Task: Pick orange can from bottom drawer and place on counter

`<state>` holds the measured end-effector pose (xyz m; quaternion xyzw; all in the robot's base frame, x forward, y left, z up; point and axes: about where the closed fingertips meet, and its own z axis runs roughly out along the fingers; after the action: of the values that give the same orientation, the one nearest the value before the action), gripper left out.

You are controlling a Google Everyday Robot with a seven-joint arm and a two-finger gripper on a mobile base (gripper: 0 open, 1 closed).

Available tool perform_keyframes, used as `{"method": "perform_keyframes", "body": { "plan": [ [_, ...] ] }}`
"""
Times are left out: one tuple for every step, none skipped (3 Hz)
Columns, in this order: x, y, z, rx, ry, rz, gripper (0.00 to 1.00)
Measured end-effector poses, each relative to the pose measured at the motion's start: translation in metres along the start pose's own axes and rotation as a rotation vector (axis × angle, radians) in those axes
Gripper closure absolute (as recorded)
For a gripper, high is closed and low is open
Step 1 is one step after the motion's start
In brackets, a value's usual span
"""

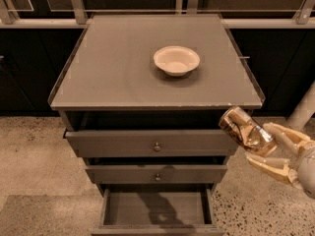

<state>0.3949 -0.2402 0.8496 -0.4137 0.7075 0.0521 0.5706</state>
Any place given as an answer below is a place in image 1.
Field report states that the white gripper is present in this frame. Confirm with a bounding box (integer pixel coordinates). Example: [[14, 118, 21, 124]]
[[245, 123, 315, 199]]

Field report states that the orange soda can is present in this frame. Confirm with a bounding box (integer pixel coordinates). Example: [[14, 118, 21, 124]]
[[219, 106, 277, 157]]

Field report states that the top grey drawer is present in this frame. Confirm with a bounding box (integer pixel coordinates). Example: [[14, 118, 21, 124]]
[[65, 130, 238, 157]]

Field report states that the grey drawer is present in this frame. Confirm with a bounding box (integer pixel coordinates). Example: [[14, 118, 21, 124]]
[[91, 185, 224, 236], [86, 165, 227, 184], [65, 130, 238, 157]]

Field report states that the grey drawer cabinet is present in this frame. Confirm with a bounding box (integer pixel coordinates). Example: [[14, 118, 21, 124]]
[[47, 13, 266, 236]]

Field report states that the bottom grey drawer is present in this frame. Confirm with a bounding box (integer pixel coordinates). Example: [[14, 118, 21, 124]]
[[91, 185, 224, 236]]

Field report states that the middle grey drawer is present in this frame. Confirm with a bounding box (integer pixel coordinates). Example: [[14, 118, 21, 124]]
[[86, 165, 227, 184]]

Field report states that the white pipe leg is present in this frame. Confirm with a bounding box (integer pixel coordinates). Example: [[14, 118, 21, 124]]
[[287, 82, 315, 131]]

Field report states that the white paper bowl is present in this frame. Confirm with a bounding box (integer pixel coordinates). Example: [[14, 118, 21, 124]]
[[154, 46, 200, 77]]

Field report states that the metal railing frame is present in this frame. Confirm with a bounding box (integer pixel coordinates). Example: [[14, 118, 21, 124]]
[[0, 0, 315, 29]]

